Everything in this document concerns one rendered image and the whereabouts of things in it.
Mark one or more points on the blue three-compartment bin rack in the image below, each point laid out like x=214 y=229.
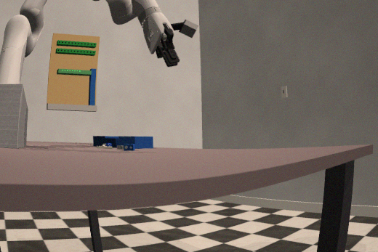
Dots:
x=139 y=142

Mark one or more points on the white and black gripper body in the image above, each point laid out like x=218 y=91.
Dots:
x=153 y=30

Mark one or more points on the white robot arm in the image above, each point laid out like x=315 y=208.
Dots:
x=26 y=28

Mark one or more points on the blue nine-volt battery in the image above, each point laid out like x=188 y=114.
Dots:
x=129 y=147

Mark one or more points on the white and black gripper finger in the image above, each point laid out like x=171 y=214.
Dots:
x=160 y=54
x=169 y=46

